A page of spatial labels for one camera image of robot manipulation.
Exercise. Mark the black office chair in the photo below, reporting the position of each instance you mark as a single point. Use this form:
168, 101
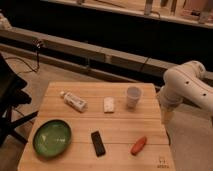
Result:
11, 95

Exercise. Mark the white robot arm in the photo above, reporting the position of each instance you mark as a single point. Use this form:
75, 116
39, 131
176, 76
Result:
184, 82

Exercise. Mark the grey floor rail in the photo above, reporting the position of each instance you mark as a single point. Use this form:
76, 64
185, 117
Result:
88, 58

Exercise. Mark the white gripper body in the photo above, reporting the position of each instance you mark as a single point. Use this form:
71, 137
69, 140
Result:
166, 115

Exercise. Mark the green bowl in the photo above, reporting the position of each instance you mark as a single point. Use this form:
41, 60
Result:
52, 138

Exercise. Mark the white plastic bottle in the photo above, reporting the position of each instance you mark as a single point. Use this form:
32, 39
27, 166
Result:
74, 101

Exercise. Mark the orange carrot toy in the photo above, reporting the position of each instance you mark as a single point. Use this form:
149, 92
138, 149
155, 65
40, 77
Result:
139, 145

